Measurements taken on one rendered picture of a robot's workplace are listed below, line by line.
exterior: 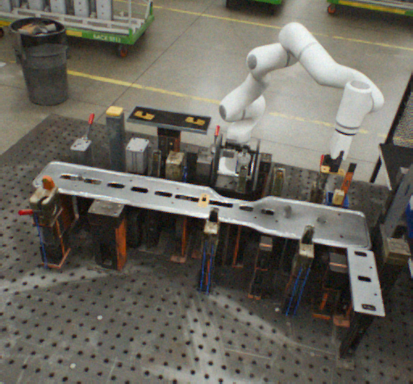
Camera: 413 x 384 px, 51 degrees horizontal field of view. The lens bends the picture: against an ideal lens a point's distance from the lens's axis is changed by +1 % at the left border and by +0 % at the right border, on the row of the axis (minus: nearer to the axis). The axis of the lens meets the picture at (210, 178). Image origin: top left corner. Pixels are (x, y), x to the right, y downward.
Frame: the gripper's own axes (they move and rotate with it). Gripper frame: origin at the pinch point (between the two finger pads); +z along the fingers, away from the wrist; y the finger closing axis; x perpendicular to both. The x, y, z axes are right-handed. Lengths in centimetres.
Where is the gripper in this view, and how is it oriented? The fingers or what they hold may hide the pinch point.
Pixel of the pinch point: (334, 164)
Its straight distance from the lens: 162.6
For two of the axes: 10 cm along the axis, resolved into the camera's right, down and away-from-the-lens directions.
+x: 9.8, 1.6, -0.8
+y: -1.6, 5.9, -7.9
